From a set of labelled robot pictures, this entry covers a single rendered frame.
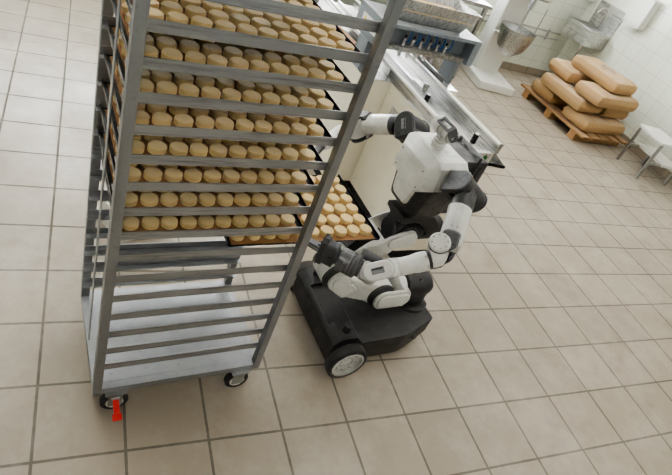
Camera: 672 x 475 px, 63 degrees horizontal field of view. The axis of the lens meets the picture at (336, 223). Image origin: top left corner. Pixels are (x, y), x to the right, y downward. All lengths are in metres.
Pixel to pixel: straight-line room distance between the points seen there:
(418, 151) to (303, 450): 1.28
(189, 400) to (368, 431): 0.77
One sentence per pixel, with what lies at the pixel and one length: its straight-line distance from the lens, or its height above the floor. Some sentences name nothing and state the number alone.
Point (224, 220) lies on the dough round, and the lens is 1.78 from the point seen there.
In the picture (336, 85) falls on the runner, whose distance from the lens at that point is 1.55.
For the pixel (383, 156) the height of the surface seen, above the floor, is 0.45.
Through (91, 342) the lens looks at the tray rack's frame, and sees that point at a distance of 2.33.
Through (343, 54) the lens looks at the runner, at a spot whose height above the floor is 1.50.
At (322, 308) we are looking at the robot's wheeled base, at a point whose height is 0.19.
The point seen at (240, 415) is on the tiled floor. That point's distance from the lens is 2.39.
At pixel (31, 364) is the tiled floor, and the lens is 2.46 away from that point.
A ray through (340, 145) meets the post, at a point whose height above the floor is 1.24.
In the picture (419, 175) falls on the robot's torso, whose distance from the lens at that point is 2.14.
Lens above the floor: 2.00
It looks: 35 degrees down
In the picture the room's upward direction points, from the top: 23 degrees clockwise
